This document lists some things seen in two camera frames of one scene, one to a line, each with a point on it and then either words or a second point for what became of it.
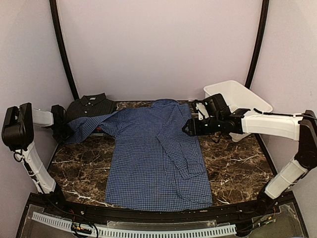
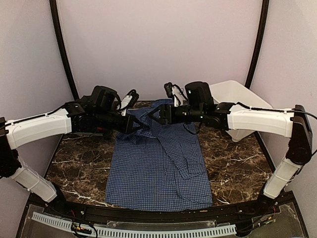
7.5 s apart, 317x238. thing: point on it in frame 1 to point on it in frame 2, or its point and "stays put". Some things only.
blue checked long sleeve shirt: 155,163 stays put
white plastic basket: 239,98 stays put
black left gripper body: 62,133 to 103,120
